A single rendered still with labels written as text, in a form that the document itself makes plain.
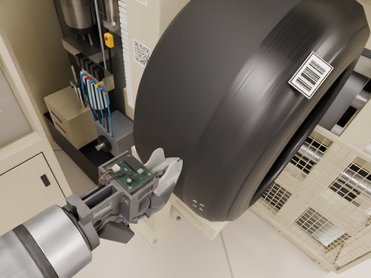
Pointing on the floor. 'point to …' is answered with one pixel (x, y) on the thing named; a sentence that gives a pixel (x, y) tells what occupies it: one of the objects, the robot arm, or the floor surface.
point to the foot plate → (153, 238)
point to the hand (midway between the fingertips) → (175, 165)
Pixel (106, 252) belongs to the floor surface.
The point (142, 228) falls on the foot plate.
